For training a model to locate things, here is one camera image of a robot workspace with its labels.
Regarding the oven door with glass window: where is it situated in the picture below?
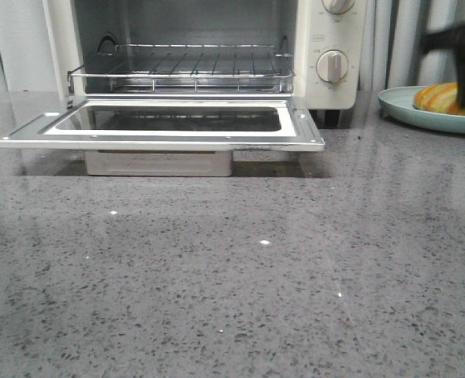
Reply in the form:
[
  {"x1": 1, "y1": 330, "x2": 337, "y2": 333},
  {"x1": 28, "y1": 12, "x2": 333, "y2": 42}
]
[{"x1": 0, "y1": 96, "x2": 326, "y2": 152}]

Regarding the white oven door handle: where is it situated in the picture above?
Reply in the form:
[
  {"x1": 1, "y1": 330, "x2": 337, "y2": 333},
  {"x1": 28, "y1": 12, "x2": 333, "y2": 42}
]
[{"x1": 84, "y1": 150, "x2": 233, "y2": 177}]

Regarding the lower white oven knob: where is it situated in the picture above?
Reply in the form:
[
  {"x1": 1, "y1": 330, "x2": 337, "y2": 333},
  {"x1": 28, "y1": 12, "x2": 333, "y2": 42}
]
[{"x1": 316, "y1": 50, "x2": 348, "y2": 83}]

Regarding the teal green plate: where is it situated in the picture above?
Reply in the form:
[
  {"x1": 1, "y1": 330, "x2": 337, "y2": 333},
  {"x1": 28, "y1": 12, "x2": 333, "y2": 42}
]
[{"x1": 378, "y1": 86, "x2": 465, "y2": 135}]

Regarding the grey curtain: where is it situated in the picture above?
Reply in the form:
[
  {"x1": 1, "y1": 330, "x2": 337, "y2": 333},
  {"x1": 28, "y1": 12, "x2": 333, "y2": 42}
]
[{"x1": 359, "y1": 0, "x2": 465, "y2": 91}]

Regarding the metal wire oven rack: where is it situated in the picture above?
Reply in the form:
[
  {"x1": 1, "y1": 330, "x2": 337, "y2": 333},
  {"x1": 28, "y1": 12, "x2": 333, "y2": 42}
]
[{"x1": 68, "y1": 44, "x2": 295, "y2": 95}]

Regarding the golden striped bread roll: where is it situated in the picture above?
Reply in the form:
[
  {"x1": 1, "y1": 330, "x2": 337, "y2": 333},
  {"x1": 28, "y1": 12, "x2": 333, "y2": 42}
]
[{"x1": 413, "y1": 82, "x2": 465, "y2": 116}]

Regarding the white Toshiba toaster oven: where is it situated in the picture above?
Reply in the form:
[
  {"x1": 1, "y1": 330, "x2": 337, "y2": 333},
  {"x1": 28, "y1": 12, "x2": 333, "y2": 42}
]
[{"x1": 43, "y1": 1, "x2": 366, "y2": 126}]

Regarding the white oven knob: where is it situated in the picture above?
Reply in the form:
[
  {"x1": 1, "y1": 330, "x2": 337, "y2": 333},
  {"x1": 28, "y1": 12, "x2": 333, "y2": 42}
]
[
  {"x1": 316, "y1": 50, "x2": 348, "y2": 83},
  {"x1": 322, "y1": 0, "x2": 355, "y2": 15}
]

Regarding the upper white oven knob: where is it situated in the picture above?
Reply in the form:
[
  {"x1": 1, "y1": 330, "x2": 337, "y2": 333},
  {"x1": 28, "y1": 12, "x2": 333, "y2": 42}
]
[{"x1": 322, "y1": 0, "x2": 355, "y2": 15}]

